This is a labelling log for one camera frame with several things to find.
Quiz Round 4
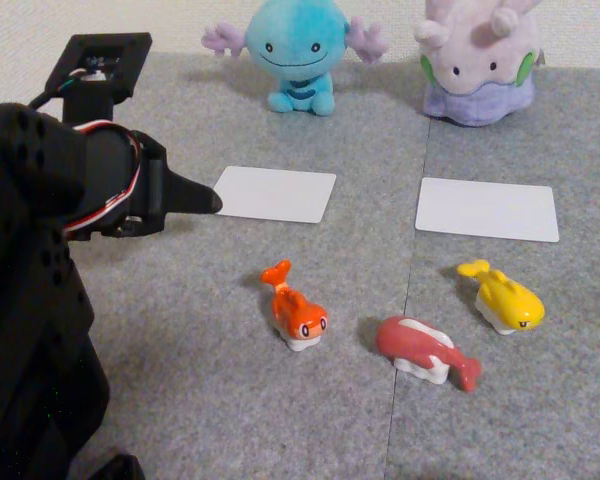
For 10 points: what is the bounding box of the orange shrimp sushi toy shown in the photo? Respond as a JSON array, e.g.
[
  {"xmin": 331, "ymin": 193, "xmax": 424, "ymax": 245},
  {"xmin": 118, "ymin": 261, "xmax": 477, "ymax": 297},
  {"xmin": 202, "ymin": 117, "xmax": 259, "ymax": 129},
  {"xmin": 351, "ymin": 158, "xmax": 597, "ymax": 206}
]
[{"xmin": 259, "ymin": 258, "xmax": 329, "ymax": 353}]

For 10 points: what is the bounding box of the blue Wooper plush toy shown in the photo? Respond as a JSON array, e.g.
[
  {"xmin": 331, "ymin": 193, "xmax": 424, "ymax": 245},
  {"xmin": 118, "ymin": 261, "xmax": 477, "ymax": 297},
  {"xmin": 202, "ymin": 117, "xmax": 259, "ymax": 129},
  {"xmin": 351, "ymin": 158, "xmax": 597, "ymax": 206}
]
[{"xmin": 201, "ymin": 0, "xmax": 390, "ymax": 116}]

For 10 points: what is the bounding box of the lavender Goomy plush toy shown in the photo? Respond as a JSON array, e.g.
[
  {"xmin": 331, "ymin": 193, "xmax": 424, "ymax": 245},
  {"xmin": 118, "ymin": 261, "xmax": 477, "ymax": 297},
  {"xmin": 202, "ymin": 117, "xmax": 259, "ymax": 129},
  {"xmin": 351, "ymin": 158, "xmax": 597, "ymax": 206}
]
[{"xmin": 412, "ymin": 0, "xmax": 544, "ymax": 129}]

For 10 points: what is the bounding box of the red tuna sushi toy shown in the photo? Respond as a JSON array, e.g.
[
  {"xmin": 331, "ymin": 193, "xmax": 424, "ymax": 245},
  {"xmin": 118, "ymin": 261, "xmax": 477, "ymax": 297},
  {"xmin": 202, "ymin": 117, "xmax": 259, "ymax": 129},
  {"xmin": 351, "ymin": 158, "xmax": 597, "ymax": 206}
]
[{"xmin": 374, "ymin": 314, "xmax": 483, "ymax": 394}]

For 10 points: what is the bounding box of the gray carpet tile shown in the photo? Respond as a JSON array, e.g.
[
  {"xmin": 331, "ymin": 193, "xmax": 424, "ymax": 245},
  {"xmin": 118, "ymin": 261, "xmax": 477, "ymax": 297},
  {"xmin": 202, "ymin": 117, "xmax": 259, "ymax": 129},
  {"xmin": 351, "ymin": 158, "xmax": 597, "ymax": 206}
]
[
  {"xmin": 383, "ymin": 62, "xmax": 600, "ymax": 480},
  {"xmin": 67, "ymin": 49, "xmax": 431, "ymax": 480}
]

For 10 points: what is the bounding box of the white rectangular card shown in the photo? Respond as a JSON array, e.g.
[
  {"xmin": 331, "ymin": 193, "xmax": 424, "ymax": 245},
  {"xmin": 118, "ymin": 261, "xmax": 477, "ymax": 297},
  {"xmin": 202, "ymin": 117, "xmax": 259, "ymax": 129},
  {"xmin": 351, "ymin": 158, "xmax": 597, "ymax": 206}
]
[
  {"xmin": 212, "ymin": 165, "xmax": 338, "ymax": 225},
  {"xmin": 414, "ymin": 176, "xmax": 560, "ymax": 244}
]

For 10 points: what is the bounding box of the red white black servo cable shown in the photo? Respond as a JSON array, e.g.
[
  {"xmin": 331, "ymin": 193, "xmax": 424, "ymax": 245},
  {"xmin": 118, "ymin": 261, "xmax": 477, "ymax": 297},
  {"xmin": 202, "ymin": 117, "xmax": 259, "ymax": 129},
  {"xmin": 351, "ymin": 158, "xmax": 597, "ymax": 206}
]
[{"xmin": 59, "ymin": 122, "xmax": 145, "ymax": 244}]

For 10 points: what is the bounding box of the yellow egg sushi toy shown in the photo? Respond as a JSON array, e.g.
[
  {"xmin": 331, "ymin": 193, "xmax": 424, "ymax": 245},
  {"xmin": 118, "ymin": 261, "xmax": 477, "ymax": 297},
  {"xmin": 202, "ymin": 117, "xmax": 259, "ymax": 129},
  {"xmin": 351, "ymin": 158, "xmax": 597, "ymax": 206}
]
[{"xmin": 455, "ymin": 258, "xmax": 546, "ymax": 335}]

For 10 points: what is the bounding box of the black camera mount frame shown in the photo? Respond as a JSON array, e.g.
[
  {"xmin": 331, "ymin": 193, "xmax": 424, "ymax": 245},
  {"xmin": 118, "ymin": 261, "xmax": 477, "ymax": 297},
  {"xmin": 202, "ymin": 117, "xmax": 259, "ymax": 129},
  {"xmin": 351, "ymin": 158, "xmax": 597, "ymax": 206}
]
[{"xmin": 44, "ymin": 32, "xmax": 154, "ymax": 126}]

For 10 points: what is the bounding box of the thin black camera cable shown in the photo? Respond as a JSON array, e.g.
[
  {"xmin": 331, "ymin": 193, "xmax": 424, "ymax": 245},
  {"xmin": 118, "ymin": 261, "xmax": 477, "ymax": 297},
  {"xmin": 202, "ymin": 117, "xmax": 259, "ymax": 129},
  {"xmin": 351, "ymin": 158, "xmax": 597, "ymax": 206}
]
[{"xmin": 26, "ymin": 74, "xmax": 89, "ymax": 110}]

